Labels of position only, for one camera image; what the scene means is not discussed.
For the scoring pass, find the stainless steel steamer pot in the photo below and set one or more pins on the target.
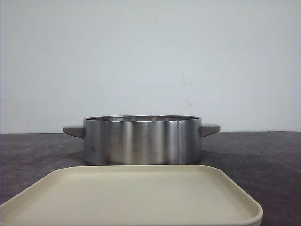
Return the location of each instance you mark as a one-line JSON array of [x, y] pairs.
[[142, 139]]

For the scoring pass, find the cream plastic tray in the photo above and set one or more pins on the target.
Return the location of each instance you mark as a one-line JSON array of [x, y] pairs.
[[149, 195]]

